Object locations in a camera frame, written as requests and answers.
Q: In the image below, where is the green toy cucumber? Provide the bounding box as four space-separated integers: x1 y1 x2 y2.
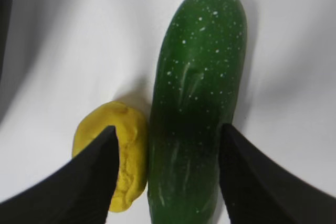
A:
148 0 247 223

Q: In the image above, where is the yellow toy lemon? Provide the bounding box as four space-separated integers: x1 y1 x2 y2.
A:
72 101 148 212

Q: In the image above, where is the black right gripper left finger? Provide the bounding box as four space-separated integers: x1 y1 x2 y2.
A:
1 126 119 223

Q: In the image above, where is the dark navy fabric bag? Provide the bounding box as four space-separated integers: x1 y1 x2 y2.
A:
0 0 13 81

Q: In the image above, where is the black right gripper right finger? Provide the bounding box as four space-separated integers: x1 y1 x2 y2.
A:
218 124 335 223

